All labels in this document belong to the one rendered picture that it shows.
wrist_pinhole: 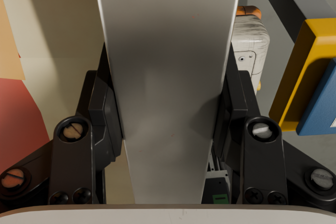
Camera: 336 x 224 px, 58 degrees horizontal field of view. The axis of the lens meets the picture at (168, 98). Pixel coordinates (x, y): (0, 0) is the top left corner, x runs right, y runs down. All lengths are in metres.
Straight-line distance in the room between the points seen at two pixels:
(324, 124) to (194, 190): 0.20
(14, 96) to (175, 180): 0.09
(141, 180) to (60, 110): 0.06
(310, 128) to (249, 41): 0.84
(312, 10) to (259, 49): 0.79
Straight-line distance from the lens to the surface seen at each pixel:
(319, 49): 0.28
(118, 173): 0.22
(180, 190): 0.17
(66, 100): 0.17
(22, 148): 0.22
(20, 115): 0.19
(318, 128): 0.34
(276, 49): 1.60
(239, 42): 1.15
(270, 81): 1.75
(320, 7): 0.41
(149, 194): 0.17
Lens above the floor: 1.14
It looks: 43 degrees down
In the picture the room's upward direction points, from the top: 174 degrees clockwise
